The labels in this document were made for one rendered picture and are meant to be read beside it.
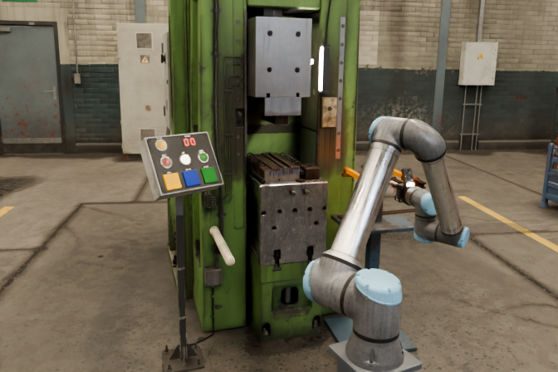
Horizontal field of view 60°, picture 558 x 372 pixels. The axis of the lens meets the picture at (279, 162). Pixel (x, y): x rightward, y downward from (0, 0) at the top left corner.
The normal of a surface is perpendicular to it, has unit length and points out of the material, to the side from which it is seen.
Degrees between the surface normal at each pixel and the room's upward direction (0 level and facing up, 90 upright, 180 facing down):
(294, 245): 90
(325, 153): 90
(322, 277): 56
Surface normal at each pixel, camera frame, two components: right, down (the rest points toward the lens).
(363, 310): -0.68, 0.14
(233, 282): 0.29, 0.19
